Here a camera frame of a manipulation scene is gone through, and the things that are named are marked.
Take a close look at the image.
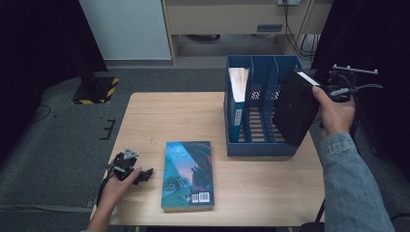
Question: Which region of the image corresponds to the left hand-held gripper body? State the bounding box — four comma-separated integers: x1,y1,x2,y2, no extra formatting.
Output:
107,147,141,182

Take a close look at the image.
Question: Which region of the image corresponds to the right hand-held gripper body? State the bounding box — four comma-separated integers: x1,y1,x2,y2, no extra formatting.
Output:
325,64,379,104

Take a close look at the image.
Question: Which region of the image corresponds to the teal illustrated book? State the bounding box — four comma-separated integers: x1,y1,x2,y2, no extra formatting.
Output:
161,140,216,212

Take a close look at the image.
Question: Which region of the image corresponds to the black book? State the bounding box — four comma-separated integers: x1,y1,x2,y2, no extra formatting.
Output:
272,71,322,148

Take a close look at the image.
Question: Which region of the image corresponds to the bright blue book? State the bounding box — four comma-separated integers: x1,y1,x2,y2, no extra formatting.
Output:
227,67,250,143

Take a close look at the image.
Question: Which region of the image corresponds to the blue plastic file rack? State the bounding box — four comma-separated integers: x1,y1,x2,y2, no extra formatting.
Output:
223,54,304,158

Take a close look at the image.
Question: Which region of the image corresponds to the person's left hand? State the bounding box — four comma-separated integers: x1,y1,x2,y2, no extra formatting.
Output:
98,166,143,212

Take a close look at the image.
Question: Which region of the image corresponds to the person's right hand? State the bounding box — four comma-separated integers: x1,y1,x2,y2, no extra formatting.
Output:
311,86,356,138

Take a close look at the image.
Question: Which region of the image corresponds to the black curtain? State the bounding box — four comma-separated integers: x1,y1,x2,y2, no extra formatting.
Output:
0,0,109,162
310,0,410,182

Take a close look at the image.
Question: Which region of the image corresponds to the striped black stand base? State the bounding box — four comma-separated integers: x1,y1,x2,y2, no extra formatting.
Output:
71,75,120,105

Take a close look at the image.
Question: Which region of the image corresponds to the beige cabinet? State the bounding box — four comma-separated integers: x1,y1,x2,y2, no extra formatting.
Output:
161,0,335,67

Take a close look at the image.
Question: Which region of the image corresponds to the white panel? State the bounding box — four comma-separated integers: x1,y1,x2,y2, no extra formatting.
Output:
79,0,172,61

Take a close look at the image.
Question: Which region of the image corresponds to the black stool seat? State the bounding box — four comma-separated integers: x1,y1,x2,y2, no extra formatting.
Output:
299,221,327,232

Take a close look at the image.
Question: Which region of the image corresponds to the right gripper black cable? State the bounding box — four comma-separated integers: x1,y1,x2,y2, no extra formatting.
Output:
315,82,385,223

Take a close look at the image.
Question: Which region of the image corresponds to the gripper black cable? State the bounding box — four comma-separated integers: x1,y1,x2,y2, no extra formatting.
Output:
315,82,385,223
96,160,119,207

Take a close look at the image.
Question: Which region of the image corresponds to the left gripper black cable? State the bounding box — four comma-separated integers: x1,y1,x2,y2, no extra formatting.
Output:
96,160,119,207

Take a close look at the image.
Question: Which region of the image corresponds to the hanging black cable bundle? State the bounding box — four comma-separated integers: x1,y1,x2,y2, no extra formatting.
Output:
283,3,322,62

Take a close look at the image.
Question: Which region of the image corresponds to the black floor cable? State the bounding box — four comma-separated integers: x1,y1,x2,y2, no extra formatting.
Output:
32,104,51,123
390,212,410,224

